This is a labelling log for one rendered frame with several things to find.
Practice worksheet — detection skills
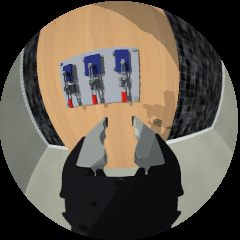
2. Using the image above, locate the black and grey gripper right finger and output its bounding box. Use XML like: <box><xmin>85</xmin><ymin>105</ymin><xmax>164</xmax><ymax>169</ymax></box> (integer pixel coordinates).
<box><xmin>132</xmin><ymin>116</ymin><xmax>184</xmax><ymax>197</ymax></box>

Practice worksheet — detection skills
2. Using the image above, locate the grey flat plate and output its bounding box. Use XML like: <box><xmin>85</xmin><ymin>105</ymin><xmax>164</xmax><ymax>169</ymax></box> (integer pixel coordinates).
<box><xmin>59</xmin><ymin>47</ymin><xmax>139</xmax><ymax>107</ymax></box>

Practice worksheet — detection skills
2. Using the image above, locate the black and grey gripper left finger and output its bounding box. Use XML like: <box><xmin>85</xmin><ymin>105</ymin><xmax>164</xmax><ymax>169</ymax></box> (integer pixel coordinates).
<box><xmin>59</xmin><ymin>117</ymin><xmax>108</xmax><ymax>199</ymax></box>

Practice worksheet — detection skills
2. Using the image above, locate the dark blue square plate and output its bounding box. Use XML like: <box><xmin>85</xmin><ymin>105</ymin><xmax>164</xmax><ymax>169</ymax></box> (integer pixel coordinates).
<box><xmin>84</xmin><ymin>54</ymin><xmax>101</xmax><ymax>76</ymax></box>

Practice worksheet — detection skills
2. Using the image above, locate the dark blue rectangular block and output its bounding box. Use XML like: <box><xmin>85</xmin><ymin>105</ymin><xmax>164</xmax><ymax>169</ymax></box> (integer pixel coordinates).
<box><xmin>63</xmin><ymin>64</ymin><xmax>74</xmax><ymax>81</ymax></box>
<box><xmin>115</xmin><ymin>49</ymin><xmax>130</xmax><ymax>72</ymax></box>

